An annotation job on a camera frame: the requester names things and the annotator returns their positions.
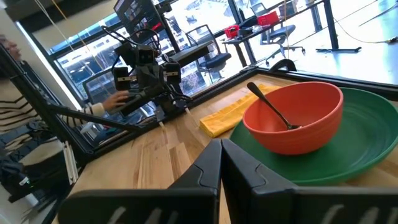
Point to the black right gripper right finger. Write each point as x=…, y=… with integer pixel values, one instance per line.
x=264, y=202

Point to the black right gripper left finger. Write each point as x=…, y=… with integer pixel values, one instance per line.
x=192, y=199

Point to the red plastic bowl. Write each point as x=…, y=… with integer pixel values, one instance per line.
x=295, y=140

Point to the dark metal fork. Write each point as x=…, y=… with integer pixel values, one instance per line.
x=267, y=102

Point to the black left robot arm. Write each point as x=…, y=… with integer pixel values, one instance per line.
x=149, y=77

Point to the folded yellow cloth napkin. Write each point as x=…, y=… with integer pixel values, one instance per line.
x=224, y=119

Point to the large green plate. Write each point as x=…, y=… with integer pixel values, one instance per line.
x=357, y=149

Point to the person's hand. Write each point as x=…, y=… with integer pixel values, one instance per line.
x=116, y=100

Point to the white plastic strip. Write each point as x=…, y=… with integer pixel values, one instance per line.
x=70, y=165

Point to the black mesh office chair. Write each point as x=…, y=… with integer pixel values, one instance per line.
x=99, y=87

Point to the red storage box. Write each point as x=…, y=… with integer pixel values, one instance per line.
x=231, y=31
x=268, y=18

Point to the large glass window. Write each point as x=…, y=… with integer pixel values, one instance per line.
x=81, y=59

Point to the black office desk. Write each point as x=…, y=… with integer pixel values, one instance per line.
x=329, y=25

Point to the black computer monitor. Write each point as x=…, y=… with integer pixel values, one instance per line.
x=136, y=15

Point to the person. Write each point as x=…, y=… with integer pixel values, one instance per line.
x=12, y=105

